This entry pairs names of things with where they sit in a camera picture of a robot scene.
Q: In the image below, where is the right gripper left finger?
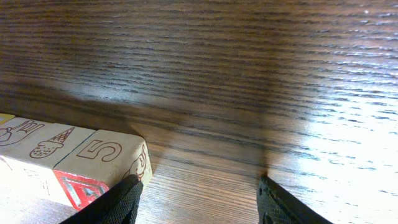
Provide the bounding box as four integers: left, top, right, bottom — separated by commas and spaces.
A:
61, 174, 144, 224

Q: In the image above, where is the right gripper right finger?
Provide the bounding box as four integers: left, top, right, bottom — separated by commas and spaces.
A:
256, 174, 331, 224

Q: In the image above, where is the wooden block green side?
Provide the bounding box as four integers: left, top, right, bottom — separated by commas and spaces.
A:
53, 130, 153, 210

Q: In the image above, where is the wooden block ice cream picture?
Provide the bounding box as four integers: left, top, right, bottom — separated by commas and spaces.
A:
2, 124, 95, 206

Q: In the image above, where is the wooden block blue side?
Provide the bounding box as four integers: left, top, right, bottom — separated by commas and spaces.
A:
1, 117, 53, 164

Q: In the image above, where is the yellow wooden block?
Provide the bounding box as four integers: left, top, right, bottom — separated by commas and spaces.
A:
0, 113, 15, 124

